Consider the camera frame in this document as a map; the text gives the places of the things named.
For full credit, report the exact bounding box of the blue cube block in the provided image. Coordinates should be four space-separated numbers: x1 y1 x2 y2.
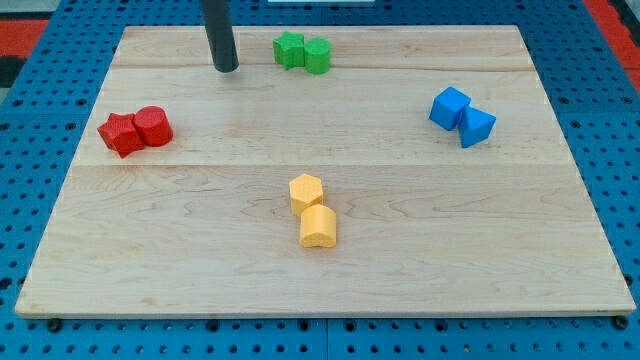
429 87 471 131

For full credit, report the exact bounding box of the red star block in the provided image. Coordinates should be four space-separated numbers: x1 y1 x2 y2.
97 113 145 158

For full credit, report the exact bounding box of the yellow hexagon block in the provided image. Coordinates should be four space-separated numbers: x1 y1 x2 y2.
289 174 324 216

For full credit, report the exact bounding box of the light wooden board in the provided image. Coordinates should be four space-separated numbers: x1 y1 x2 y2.
15 25 636 319

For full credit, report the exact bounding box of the blue triangular block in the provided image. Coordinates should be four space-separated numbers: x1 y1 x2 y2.
458 106 497 148

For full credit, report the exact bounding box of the green star block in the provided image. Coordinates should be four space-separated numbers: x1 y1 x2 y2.
272 31 305 70

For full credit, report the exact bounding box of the red cylinder block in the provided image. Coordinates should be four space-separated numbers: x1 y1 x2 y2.
133 106 173 147

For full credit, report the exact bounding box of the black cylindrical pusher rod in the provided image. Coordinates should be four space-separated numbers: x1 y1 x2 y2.
199 0 239 73

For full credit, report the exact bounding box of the yellow heart block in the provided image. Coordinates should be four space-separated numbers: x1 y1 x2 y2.
299 204 337 248

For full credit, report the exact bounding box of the green cylinder block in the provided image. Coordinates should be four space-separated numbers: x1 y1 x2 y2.
303 38 331 75

